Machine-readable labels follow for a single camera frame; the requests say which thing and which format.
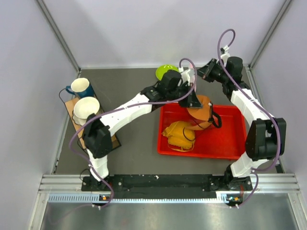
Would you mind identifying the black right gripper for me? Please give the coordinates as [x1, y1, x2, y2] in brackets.
[194, 58, 229, 84]

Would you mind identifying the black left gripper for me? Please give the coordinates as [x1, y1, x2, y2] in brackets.
[166, 82, 202, 108]

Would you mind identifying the orange smooth bra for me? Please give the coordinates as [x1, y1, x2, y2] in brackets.
[185, 95, 222, 131]

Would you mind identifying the yellow lace bra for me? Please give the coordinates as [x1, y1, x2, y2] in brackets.
[162, 121, 196, 152]

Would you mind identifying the white mesh laundry bag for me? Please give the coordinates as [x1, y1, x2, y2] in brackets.
[189, 64, 197, 92]

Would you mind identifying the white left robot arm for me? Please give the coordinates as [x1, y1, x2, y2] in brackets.
[83, 68, 202, 190]

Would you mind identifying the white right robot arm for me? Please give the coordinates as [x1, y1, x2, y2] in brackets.
[197, 57, 286, 190]

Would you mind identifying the green plastic bowl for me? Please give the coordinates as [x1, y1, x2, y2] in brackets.
[155, 64, 179, 81]

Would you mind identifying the red plastic tray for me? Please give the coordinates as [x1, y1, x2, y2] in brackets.
[157, 103, 247, 160]

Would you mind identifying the white ceramic bowl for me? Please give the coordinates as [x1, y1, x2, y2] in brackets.
[73, 97, 100, 119]

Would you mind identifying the blue mug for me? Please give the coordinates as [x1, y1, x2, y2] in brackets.
[65, 78, 94, 99]

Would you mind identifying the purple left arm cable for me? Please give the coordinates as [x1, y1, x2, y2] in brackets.
[68, 57, 198, 209]

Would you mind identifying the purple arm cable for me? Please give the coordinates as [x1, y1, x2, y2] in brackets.
[68, 57, 198, 209]
[216, 28, 281, 208]

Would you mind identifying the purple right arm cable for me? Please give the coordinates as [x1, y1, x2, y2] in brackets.
[216, 28, 281, 208]

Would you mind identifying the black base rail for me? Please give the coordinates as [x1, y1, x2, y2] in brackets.
[81, 173, 254, 199]

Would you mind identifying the wooden wire rack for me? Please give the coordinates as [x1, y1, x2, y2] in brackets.
[59, 88, 121, 153]

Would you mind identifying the aluminium frame rail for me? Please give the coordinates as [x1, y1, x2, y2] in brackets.
[38, 173, 300, 204]

